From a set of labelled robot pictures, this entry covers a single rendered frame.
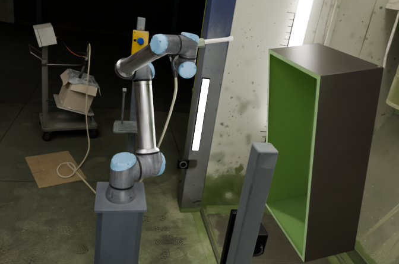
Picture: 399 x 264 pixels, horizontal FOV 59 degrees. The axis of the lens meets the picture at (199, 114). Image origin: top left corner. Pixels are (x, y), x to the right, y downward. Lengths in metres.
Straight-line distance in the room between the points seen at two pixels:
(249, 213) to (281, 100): 1.64
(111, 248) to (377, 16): 2.66
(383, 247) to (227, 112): 1.56
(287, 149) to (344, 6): 1.23
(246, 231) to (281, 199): 1.97
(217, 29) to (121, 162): 1.22
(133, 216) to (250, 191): 1.50
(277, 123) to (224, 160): 0.78
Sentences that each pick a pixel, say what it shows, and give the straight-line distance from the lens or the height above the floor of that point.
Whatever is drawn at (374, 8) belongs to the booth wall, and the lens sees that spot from 3.27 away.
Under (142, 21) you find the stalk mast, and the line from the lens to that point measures 2.81.
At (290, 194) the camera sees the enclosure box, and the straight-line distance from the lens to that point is 2.89.
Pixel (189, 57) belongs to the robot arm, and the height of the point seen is 1.61.
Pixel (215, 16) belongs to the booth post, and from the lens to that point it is 2.69.
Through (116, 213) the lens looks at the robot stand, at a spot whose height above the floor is 0.61.
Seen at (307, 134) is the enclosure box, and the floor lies 1.05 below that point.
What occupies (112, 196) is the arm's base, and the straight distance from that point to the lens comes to 2.28.
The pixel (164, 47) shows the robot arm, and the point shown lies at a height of 1.66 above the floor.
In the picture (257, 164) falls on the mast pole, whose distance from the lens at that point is 0.81.
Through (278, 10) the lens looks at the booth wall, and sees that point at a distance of 2.85.
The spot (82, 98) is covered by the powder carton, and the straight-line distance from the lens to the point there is 4.29.
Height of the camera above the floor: 1.97
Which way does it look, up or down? 21 degrees down
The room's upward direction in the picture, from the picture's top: 9 degrees clockwise
